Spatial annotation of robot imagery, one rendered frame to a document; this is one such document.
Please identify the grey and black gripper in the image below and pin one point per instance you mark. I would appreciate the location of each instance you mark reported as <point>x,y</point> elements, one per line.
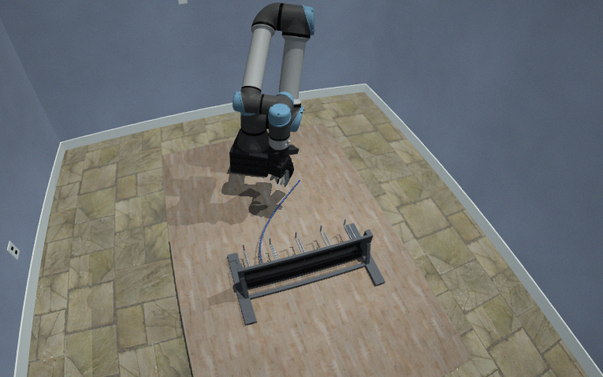
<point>276,168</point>

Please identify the black network patch panel rack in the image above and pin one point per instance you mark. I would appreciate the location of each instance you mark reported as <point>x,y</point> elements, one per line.
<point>293,266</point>

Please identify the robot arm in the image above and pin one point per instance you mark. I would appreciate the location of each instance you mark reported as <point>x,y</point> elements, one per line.
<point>280,113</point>

